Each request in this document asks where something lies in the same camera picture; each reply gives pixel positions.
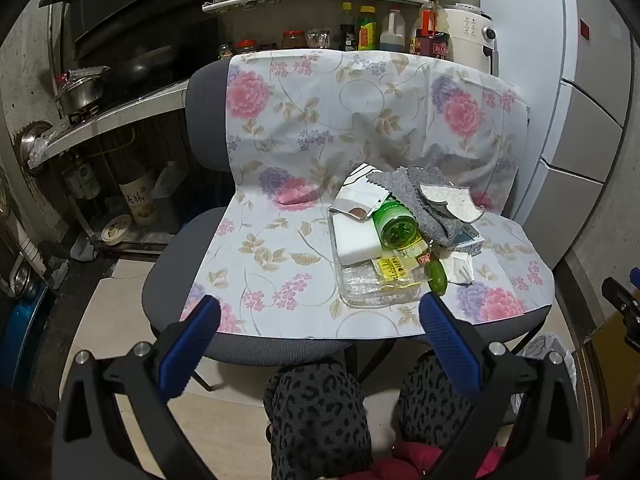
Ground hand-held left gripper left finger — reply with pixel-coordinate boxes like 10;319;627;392
52;294;223;480

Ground yellow sauce packet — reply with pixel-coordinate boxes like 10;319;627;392
372;255;411;281

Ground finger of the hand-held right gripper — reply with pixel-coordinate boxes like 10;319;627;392
601;267;640;348

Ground brown door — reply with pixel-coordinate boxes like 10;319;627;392
582;310;640;361

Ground grey refrigerator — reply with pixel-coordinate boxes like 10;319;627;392
477;0;633;271

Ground blue white paper carton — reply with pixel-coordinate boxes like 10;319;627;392
452;225;485;255

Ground grey office chair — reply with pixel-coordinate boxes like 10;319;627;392
141;62;556;391

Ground steel stove counter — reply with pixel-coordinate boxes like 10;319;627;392
27;77;193;168

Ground white plastic jug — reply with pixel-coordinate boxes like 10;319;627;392
150;160;183;201

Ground white jug of dark sauce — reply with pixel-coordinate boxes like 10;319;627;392
378;8;407;52

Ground white air fryer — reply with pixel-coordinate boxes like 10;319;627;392
442;4;501;78

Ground brown slatted board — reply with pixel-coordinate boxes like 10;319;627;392
572;345;618;441

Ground patterned bowl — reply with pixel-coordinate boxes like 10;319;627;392
100;214;133;243

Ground yellow-lid green-label bottle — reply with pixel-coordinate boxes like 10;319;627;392
356;6;378;52

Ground dark yellow-cap sauce bottle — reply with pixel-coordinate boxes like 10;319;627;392
340;2;358;52

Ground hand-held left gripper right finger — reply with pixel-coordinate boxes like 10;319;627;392
419;291;587;480

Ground floral cloth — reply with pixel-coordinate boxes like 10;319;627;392
182;51;555;341

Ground clear plastic tray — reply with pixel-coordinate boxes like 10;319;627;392
330;205;441;309

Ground person's right leg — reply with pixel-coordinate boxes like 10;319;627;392
397;350;483;451

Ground white paper packet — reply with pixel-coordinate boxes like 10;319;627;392
440;251;475;286

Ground white foam block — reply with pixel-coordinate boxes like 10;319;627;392
334;212;386;267

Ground grey rag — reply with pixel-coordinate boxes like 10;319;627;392
367;166;473;248

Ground person's left leg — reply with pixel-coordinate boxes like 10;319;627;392
263;360;373;480

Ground red cushion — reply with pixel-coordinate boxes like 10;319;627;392
345;440;506;480

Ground person's leg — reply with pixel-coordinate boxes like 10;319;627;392
397;350;483;451
263;360;373;480

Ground steel pot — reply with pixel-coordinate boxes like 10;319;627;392
54;65;112;117

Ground cooking oil bottle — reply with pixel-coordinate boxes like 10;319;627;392
419;0;446;38

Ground black wok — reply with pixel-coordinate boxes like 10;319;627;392
112;45;176;83

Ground blue container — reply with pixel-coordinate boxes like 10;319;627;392
0;280;48;386

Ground white silver pouch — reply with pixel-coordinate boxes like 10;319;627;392
332;180;388;222

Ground red-label sauce jar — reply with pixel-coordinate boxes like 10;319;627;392
425;32;451;58

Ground large labelled bottle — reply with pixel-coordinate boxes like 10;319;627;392
118;167;161;227

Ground bin with white liner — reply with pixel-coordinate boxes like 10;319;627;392
520;334;578;411

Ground green plastic jar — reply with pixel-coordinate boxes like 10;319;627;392
372;200;426;252

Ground steel pot lid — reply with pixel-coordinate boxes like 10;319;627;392
14;121;53;177

